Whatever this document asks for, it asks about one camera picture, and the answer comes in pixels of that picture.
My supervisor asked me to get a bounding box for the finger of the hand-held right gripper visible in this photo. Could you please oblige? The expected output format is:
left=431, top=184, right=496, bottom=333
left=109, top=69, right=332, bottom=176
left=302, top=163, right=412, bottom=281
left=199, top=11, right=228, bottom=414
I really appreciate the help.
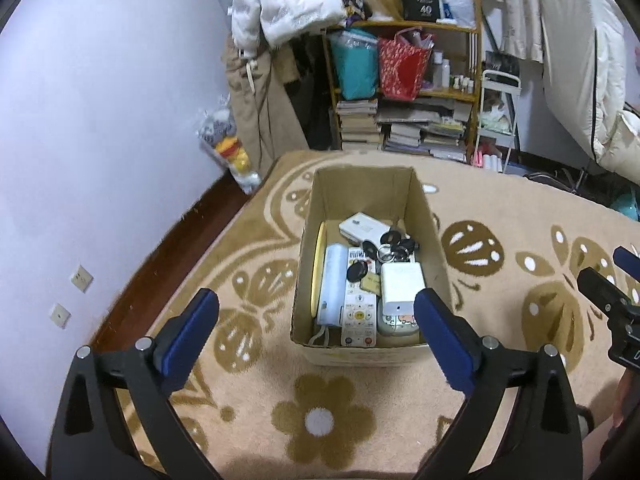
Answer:
left=612, top=246, right=640, bottom=278
left=577, top=267, right=640, bottom=318

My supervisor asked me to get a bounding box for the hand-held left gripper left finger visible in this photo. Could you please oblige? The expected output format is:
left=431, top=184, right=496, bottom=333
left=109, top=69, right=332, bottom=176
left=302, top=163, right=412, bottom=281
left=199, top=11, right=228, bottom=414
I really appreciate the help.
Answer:
left=47, top=287, right=223, bottom=480

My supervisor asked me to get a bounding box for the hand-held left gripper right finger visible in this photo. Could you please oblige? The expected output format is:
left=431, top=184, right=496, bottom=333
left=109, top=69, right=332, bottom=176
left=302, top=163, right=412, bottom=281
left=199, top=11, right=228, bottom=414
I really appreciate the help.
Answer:
left=413, top=287, right=586, bottom=480

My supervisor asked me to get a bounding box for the white cartoon print case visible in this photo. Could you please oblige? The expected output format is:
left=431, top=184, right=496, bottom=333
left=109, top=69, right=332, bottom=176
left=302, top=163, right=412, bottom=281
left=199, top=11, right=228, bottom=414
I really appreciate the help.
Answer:
left=376, top=300, right=420, bottom=337

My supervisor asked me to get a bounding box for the white charger plug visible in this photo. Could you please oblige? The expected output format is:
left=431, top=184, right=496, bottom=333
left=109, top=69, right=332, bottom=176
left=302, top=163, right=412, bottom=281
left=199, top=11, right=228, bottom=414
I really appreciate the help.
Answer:
left=380, top=261, right=427, bottom=313

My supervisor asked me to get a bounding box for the white remote control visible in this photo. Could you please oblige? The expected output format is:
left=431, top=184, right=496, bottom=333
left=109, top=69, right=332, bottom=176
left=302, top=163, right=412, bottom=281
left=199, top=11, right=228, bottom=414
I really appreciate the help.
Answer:
left=341, top=247, right=377, bottom=347

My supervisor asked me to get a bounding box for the bunch of keys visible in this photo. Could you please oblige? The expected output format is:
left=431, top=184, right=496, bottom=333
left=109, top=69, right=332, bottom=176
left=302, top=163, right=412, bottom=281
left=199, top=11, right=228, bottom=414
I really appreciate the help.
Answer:
left=347, top=229, right=417, bottom=293

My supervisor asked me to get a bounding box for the light blue tube with cord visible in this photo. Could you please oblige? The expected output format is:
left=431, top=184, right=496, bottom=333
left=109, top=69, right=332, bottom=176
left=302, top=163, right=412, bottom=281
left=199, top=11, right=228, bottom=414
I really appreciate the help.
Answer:
left=309, top=243, right=349, bottom=347

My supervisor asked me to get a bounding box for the white wall adapter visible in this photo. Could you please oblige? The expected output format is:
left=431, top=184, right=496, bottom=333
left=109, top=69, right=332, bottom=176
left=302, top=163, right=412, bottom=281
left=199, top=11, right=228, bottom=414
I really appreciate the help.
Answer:
left=339, top=212, right=391, bottom=243

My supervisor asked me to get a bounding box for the green oval board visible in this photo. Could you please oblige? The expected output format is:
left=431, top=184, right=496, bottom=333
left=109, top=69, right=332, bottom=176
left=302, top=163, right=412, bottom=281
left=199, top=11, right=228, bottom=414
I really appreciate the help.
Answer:
left=312, top=222, right=328, bottom=318

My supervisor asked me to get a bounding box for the brown cardboard box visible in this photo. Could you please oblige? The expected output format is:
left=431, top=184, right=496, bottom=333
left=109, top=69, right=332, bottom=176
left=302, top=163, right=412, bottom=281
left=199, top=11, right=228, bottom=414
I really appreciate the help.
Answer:
left=290, top=166, right=453, bottom=367

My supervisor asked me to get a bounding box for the person's right hand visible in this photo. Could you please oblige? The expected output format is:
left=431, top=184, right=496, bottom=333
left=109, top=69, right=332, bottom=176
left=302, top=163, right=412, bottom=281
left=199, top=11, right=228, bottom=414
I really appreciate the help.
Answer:
left=614, top=370, right=636, bottom=426

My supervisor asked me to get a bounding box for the teal round object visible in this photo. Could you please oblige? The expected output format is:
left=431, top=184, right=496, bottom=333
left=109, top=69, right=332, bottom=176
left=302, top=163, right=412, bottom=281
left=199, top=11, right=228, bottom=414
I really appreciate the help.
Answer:
left=610, top=192, right=640, bottom=221

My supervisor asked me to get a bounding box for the beige patterned carpet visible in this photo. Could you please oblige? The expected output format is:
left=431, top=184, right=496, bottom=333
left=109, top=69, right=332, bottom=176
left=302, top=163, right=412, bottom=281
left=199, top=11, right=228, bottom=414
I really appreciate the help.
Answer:
left=47, top=150, right=640, bottom=480

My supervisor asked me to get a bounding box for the black metal stand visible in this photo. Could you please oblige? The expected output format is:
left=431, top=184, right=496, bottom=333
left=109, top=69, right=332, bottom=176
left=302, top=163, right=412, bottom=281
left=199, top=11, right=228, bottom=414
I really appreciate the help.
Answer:
left=525, top=165, right=616, bottom=201

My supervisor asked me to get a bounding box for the person's dark clothing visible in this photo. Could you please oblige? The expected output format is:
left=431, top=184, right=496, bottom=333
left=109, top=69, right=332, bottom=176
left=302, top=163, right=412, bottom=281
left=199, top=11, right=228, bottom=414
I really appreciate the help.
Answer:
left=597, top=410, right=640, bottom=480

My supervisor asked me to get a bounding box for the pack of white cylinders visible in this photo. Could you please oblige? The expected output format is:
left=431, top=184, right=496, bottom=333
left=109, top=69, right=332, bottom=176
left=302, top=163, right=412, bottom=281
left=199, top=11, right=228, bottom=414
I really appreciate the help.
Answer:
left=472, top=152, right=503, bottom=173

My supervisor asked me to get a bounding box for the pale green soft item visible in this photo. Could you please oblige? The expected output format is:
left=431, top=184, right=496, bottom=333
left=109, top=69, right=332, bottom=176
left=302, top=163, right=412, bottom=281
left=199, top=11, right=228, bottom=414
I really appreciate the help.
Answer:
left=480, top=92, right=516, bottom=133

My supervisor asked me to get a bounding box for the clear bag of plush toys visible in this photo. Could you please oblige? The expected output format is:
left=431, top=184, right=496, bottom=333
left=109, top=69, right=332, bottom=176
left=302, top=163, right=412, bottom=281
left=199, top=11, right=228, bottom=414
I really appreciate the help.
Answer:
left=197, top=95, right=263, bottom=195

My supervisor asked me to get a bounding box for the white folded quilt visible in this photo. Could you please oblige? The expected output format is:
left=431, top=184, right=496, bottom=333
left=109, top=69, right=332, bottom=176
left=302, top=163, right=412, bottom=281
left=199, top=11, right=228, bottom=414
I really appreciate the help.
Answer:
left=537, top=0, right=640, bottom=181

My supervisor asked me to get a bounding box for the white trolley cart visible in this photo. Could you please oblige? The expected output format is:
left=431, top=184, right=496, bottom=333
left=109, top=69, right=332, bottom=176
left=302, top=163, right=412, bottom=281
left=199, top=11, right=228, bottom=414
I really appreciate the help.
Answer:
left=475, top=70, right=523, bottom=173

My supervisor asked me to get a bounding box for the beige hanging coat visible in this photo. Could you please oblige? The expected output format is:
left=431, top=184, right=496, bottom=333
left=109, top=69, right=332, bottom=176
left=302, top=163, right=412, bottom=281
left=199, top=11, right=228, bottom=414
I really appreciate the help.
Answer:
left=222, top=42, right=311, bottom=181

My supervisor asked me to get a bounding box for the pile of books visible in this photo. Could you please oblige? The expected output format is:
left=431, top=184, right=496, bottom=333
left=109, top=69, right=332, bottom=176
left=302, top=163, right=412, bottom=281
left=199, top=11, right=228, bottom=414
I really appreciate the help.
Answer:
left=335, top=99, right=473, bottom=162

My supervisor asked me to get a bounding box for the black hanging garment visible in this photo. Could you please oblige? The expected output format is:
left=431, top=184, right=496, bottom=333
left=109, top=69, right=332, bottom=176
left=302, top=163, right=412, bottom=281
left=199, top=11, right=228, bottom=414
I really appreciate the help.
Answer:
left=285, top=35, right=336, bottom=153

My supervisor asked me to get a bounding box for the row of cosmetic bottles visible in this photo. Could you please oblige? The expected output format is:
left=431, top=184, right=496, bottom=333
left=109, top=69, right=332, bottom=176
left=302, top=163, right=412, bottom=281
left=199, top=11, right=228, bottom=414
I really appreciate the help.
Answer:
left=431, top=50, right=478, bottom=93

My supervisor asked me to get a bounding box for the cream patterned curtain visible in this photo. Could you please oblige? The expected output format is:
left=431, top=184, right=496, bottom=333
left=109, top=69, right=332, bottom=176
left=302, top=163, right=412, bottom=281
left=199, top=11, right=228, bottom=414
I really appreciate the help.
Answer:
left=465, top=0, right=551, bottom=63

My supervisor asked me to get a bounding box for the red gift bag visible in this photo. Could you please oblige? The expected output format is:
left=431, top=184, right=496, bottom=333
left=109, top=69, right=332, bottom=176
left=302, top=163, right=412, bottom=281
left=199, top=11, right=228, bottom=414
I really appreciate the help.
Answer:
left=377, top=29, right=435, bottom=101

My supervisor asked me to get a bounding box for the teal bag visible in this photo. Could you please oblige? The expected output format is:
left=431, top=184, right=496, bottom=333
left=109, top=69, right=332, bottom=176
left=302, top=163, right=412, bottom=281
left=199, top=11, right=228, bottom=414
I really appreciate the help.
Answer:
left=327, top=29, right=379, bottom=101

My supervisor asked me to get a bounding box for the wooden shelf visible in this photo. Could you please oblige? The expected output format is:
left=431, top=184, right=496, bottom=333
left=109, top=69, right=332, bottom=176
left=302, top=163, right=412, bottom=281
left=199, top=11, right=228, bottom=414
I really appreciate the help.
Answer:
left=321, top=0, right=483, bottom=163

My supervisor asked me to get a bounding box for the black box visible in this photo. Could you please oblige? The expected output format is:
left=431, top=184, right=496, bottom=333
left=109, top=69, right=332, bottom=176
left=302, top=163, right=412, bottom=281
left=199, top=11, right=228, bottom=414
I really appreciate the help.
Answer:
left=401, top=0, right=443, bottom=22

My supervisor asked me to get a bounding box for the white puffer jacket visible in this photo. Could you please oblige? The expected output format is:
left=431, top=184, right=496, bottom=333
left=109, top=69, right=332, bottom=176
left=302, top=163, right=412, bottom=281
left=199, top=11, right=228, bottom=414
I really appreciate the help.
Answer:
left=230, top=0, right=346, bottom=51

